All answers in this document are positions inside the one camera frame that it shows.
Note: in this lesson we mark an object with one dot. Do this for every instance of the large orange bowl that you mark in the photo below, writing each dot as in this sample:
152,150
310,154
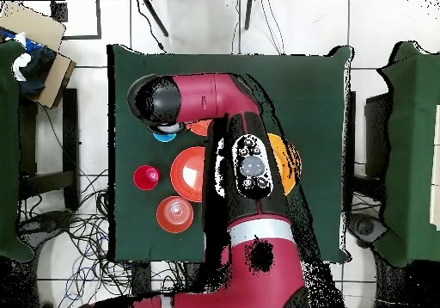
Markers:
283,163

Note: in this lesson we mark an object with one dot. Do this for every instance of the wide red-orange bowl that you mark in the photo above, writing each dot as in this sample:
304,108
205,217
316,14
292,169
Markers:
187,173
199,127

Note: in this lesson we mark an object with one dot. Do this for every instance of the black chair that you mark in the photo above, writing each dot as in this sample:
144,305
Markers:
376,132

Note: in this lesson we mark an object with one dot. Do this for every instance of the blue and white cloth bundle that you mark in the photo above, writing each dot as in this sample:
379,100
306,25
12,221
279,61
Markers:
34,67

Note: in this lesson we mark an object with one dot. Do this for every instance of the cardboard box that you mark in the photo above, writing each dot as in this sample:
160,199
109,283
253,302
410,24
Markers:
34,22

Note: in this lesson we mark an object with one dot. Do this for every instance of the black power strip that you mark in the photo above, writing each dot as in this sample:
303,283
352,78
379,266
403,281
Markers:
141,280

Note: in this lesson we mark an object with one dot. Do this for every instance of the green cloth side table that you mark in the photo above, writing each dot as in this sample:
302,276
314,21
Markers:
8,149
412,132

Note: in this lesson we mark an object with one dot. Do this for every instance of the red cup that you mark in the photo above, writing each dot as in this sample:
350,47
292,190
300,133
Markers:
146,177

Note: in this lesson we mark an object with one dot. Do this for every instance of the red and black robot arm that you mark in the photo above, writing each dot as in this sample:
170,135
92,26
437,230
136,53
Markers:
257,253

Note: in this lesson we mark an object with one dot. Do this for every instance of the black tripod leg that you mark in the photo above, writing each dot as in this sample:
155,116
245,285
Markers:
248,15
156,19

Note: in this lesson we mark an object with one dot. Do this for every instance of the blue cup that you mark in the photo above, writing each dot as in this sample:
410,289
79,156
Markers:
164,137

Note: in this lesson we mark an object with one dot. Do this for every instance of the dark green tablecloth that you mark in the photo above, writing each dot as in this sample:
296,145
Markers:
309,98

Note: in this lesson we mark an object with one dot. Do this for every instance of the black metal frame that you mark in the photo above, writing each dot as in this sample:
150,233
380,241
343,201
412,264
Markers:
59,12

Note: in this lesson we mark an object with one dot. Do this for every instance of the small red-orange bowl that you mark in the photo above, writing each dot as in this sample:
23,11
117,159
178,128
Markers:
174,214

